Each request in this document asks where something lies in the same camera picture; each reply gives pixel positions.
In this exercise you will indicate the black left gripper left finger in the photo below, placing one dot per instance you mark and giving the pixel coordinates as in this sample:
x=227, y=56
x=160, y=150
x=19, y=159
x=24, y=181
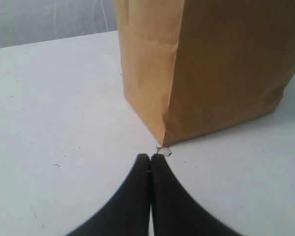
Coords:
x=127, y=212

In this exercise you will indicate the brown paper shopping bag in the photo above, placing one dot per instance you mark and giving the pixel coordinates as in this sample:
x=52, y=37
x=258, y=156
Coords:
x=192, y=67

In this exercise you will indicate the torn white paper scrap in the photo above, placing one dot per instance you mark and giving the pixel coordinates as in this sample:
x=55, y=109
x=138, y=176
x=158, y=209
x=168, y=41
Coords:
x=165, y=151

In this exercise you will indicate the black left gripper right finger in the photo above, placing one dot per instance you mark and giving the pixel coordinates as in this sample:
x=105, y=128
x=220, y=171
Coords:
x=174, y=211

